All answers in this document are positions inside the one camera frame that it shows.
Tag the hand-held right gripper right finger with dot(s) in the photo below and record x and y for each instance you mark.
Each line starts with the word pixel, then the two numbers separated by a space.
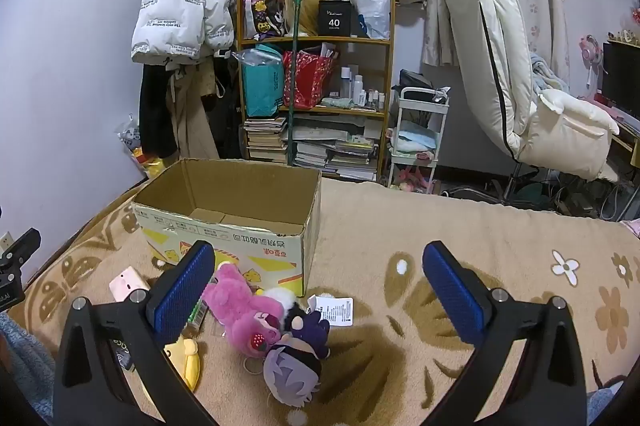
pixel 452 296

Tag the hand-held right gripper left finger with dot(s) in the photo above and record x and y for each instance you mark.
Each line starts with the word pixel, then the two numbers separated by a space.
pixel 182 291

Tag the green tissue packet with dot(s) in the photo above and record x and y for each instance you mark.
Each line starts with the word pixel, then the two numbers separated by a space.
pixel 199 313

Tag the pink plush bear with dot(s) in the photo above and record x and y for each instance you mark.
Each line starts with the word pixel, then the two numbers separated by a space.
pixel 235 301

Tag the yellow plush toy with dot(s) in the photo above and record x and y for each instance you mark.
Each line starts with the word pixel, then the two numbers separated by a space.
pixel 187 358

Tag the printed cardboard box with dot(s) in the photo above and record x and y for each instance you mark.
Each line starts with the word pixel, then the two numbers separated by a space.
pixel 240 186

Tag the person's left forearm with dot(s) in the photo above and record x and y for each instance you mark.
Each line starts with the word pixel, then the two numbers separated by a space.
pixel 25 366

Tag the pink rectangular case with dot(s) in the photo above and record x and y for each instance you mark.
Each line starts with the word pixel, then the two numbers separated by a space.
pixel 125 286

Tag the black and white plush toy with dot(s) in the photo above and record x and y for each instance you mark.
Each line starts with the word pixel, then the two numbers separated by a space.
pixel 280 298

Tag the white paper tag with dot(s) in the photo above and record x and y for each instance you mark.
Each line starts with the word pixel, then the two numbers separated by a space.
pixel 337 310

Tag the purple-haired plush doll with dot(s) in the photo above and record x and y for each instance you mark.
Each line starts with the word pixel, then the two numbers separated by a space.
pixel 292 366

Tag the plastic bag of toys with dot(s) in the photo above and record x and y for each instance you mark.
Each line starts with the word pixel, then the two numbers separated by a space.
pixel 140 151

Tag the stack of brown books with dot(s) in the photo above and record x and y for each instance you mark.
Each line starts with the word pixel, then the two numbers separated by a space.
pixel 265 141

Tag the white trolley cart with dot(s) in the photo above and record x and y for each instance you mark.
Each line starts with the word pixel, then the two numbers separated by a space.
pixel 420 126

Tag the beige hanging coat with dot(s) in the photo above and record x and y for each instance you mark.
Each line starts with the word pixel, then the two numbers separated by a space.
pixel 192 116

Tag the black hanging coat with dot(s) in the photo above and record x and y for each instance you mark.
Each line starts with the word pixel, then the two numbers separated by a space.
pixel 157 111

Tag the pile of books and papers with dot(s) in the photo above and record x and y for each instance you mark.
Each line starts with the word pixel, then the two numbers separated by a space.
pixel 335 151

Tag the pink cloth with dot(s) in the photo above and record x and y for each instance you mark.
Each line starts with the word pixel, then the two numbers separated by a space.
pixel 632 227

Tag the pale green cloth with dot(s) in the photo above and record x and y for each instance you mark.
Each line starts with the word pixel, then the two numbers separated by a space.
pixel 340 103

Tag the teal bag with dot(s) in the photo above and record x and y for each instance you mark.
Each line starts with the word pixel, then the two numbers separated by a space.
pixel 260 81

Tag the group of white bottles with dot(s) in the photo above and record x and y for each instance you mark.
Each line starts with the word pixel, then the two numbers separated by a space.
pixel 360 88

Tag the red patterned bag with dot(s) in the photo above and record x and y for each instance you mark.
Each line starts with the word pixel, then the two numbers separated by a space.
pixel 305 78

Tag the green pole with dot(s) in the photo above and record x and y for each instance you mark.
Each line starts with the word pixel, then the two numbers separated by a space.
pixel 295 71

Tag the black monitor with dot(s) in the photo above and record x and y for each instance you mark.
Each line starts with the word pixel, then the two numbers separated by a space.
pixel 622 76

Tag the wooden shelf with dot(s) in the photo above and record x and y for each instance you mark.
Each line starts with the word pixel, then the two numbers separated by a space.
pixel 340 40

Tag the pink desk fan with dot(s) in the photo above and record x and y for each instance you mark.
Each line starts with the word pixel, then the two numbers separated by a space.
pixel 592 48

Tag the colourful printed bag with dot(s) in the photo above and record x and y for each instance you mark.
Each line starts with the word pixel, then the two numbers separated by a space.
pixel 262 6

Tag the black box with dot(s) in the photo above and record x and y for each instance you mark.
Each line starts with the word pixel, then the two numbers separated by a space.
pixel 335 18

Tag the clear plastic bag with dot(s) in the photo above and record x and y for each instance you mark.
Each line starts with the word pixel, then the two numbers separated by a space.
pixel 372 1

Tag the blond wig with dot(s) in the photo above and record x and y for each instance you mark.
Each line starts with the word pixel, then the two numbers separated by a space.
pixel 310 11

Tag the white wall socket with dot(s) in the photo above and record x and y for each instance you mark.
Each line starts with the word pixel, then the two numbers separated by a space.
pixel 6 239

